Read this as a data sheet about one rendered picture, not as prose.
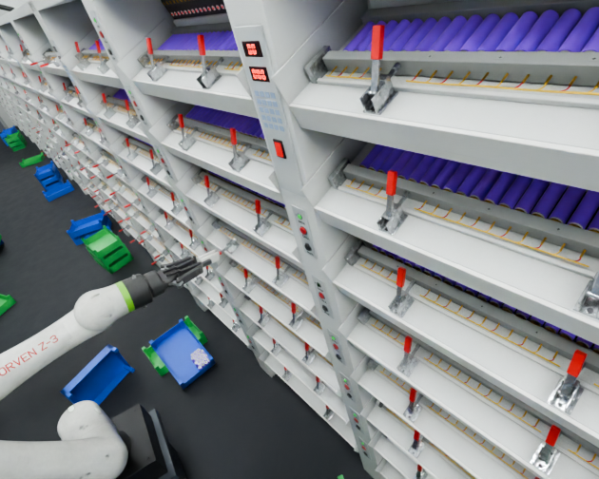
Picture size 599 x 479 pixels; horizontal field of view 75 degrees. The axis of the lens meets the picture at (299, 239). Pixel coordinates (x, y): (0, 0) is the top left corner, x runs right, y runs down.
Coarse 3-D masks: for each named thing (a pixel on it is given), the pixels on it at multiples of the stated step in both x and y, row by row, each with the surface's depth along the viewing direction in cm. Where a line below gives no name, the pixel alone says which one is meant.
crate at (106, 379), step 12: (108, 348) 206; (96, 360) 201; (108, 360) 210; (120, 360) 216; (84, 372) 197; (96, 372) 205; (108, 372) 211; (120, 372) 217; (132, 372) 215; (72, 384) 192; (84, 384) 200; (96, 384) 206; (108, 384) 212; (72, 396) 188; (84, 396) 201; (96, 396) 207
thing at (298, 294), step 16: (208, 224) 139; (208, 240) 139; (224, 240) 135; (240, 240) 131; (240, 256) 126; (256, 256) 123; (256, 272) 119; (272, 272) 116; (288, 272) 113; (288, 288) 109; (304, 288) 106; (304, 304) 103
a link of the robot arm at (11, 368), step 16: (64, 320) 111; (32, 336) 108; (48, 336) 108; (64, 336) 109; (80, 336) 112; (16, 352) 104; (32, 352) 105; (48, 352) 107; (64, 352) 110; (0, 368) 101; (16, 368) 102; (32, 368) 105; (0, 384) 100; (16, 384) 103
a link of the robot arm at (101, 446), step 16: (96, 432) 118; (112, 432) 120; (0, 448) 92; (16, 448) 95; (32, 448) 99; (48, 448) 102; (64, 448) 105; (80, 448) 108; (96, 448) 111; (112, 448) 114; (0, 464) 91; (16, 464) 94; (32, 464) 97; (48, 464) 100; (64, 464) 103; (80, 464) 106; (96, 464) 109; (112, 464) 112
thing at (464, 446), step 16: (368, 368) 104; (384, 368) 101; (368, 384) 101; (384, 384) 100; (400, 384) 98; (384, 400) 97; (400, 400) 96; (416, 400) 92; (400, 416) 94; (416, 416) 92; (432, 416) 90; (448, 416) 88; (432, 432) 89; (448, 432) 87; (464, 432) 85; (448, 448) 85; (464, 448) 84; (480, 448) 82; (496, 448) 81; (464, 464) 83; (480, 464) 81; (496, 464) 80; (512, 464) 78
